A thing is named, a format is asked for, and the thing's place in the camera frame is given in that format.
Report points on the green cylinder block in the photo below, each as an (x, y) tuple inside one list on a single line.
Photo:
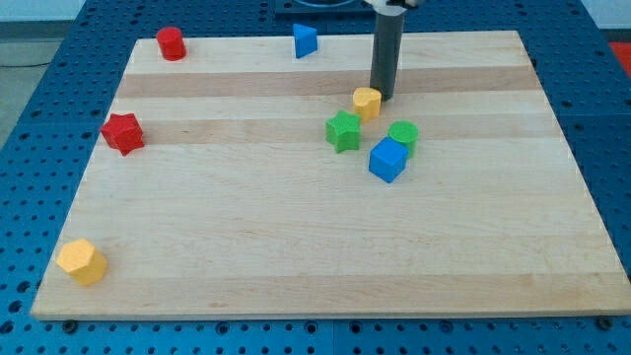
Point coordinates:
[(405, 133)]

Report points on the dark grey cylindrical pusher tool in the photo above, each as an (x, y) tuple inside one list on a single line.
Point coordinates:
[(386, 47)]

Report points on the yellow heart block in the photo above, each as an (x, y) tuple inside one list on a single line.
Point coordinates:
[(367, 103)]

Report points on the yellow hexagon block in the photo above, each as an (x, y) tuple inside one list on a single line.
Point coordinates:
[(82, 261)]

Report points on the light wooden board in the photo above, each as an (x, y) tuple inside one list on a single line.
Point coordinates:
[(237, 208)]

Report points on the red star block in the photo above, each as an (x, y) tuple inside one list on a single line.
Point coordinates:
[(123, 132)]

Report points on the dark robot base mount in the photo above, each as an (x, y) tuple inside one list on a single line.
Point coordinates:
[(290, 8)]

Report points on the green star block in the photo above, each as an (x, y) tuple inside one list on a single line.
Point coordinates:
[(343, 131)]

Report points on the red cylinder block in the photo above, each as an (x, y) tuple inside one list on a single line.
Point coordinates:
[(171, 44)]

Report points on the blue triangle block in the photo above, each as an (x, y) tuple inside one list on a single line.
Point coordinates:
[(305, 40)]

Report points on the blue cube block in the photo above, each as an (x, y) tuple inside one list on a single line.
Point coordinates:
[(388, 159)]

